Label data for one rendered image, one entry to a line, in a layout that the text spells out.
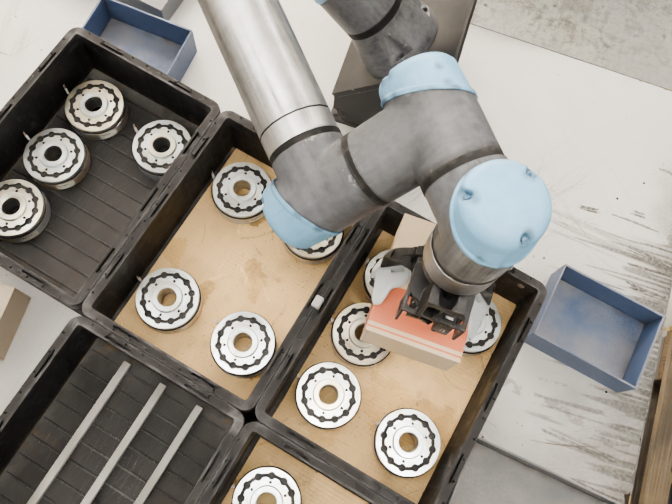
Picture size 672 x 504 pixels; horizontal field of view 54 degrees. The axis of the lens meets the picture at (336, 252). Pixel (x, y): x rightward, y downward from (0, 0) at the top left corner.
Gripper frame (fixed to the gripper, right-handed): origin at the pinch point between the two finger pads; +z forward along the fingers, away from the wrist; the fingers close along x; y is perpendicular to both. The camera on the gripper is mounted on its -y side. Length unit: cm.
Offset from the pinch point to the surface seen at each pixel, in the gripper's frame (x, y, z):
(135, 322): -41, 14, 27
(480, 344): 13.2, -1.6, 24.1
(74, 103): -66, -18, 24
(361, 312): -6.6, 0.1, 23.7
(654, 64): 62, -138, 111
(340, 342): -8.2, 5.9, 24.0
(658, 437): 80, -12, 96
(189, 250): -37.3, -0.6, 26.8
